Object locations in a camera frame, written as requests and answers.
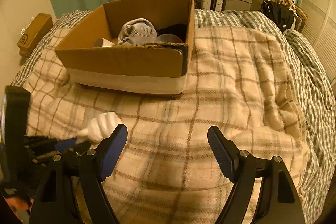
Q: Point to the clear plastic cup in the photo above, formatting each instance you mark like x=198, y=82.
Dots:
x=168, y=38

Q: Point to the white sock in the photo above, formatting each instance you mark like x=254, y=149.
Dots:
x=137, y=32

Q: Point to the black jacket on chair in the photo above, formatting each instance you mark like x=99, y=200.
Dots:
x=279, y=14

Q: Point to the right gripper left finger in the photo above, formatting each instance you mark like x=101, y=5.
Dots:
x=55, y=201

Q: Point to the beige plaid blanket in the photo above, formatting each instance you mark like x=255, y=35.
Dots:
x=238, y=80

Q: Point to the open cardboard box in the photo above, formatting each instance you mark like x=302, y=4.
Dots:
x=91, y=56

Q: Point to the small cardboard box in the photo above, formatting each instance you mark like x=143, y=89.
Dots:
x=33, y=34

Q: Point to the left hand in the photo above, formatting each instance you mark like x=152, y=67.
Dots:
x=16, y=204

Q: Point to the green gingham duvet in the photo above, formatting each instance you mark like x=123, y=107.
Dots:
x=311, y=85

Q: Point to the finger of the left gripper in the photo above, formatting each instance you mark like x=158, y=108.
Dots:
x=68, y=150
x=65, y=143

